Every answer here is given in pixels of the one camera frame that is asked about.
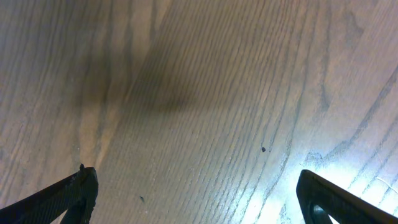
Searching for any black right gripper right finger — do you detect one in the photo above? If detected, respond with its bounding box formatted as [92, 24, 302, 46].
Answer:
[296, 169, 397, 224]

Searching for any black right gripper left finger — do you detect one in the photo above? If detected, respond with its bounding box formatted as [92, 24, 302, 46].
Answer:
[1, 164, 98, 224]

